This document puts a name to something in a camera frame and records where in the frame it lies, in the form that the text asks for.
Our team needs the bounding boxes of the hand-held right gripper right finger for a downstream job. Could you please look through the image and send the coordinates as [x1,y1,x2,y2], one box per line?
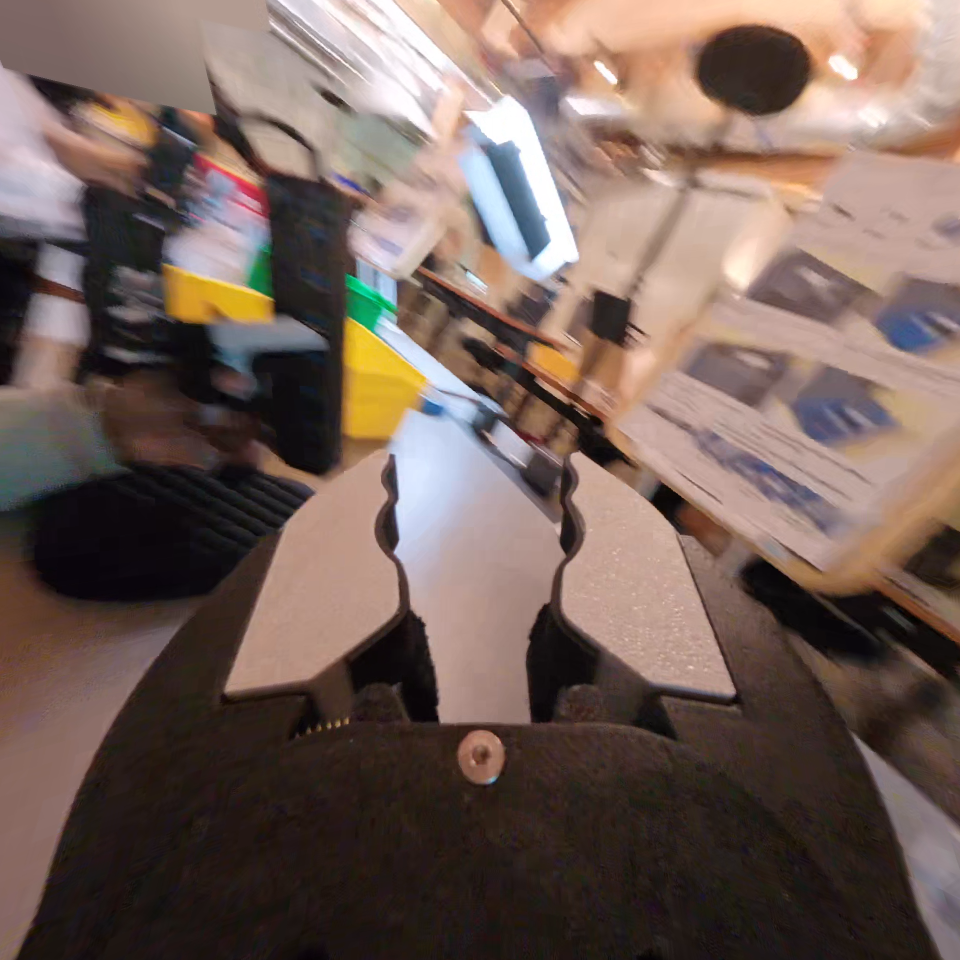
[549,452,738,704]

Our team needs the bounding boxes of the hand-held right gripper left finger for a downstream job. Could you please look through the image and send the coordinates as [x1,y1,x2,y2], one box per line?
[223,448,412,735]

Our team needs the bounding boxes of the black usb hub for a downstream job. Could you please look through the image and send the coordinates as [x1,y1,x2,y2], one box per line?
[264,174,355,475]

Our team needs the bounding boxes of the person's left hand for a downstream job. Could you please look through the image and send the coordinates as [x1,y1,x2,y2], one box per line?
[101,371,254,471]

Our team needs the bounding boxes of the small yellow plastic bin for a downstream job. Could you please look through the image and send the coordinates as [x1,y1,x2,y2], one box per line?
[161,262,276,325]

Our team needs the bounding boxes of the green plastic bin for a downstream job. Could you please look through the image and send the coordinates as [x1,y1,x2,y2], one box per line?
[251,247,396,333]

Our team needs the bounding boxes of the ribbed black pad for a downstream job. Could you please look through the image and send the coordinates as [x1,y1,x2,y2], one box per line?
[32,463,314,603]

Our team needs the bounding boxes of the wooden office desk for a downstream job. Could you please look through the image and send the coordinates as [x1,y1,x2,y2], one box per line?
[411,264,605,421]

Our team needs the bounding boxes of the printed poster board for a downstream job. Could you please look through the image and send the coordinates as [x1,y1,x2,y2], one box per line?
[615,150,960,594]

